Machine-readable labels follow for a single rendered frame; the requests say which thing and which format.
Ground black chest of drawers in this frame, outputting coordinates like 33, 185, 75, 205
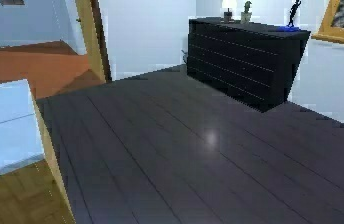
186, 17, 312, 113

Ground small dark cup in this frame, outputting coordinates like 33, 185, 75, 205
222, 8, 234, 24

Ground white round lamp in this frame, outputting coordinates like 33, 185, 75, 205
221, 0, 238, 12

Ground green plant in white pot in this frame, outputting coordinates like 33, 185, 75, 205
240, 0, 253, 25

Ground blue flat dish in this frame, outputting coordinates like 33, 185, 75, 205
276, 25, 302, 33

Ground white bed with wooden frame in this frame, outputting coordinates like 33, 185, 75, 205
0, 78, 77, 224

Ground gold framed wall picture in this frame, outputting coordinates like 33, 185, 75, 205
311, 0, 344, 48

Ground dark framed wall picture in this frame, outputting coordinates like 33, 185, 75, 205
0, 0, 26, 7

